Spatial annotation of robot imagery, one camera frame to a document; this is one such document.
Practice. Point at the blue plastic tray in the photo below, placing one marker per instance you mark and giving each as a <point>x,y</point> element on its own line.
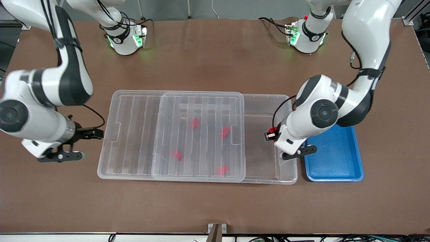
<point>336,158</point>

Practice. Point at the small red block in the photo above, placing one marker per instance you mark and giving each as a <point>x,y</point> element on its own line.
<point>177,155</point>
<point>273,130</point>
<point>225,132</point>
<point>221,170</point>
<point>194,123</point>

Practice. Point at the metal table edge bracket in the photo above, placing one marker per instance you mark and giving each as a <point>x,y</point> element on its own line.
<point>216,232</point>

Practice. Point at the aluminium frame profile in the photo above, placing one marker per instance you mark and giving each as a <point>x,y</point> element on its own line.
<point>15,24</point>
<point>415,11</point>

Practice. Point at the clear plastic box lid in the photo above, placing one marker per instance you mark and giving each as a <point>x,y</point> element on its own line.
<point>134,134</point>

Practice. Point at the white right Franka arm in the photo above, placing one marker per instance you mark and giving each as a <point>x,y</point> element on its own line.
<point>40,84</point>

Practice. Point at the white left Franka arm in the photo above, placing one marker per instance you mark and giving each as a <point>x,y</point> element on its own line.
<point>366,33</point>

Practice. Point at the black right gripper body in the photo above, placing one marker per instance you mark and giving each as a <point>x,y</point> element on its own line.
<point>80,133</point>

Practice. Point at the clear plastic storage box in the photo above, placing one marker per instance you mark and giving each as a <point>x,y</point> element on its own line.
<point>262,148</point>

